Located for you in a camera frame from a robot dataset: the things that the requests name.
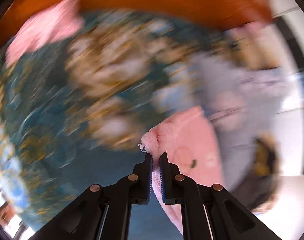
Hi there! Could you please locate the pink fleece floral garment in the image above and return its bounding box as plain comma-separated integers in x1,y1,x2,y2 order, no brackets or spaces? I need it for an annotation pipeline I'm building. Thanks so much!
4,0,230,235

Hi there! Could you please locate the dark grey garment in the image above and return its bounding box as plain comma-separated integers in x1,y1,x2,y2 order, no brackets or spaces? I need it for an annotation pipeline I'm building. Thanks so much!
231,133,280,214

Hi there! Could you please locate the teal floral bed sheet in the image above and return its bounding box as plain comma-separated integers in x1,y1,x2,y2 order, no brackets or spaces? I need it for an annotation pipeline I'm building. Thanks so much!
0,10,233,240

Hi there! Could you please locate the grey-blue daisy quilt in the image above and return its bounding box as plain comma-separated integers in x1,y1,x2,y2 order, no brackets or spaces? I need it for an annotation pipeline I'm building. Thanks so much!
151,52,288,190

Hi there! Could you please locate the white black-striped wardrobe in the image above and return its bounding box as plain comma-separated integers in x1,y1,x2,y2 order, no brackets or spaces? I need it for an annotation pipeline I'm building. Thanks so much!
260,0,304,239

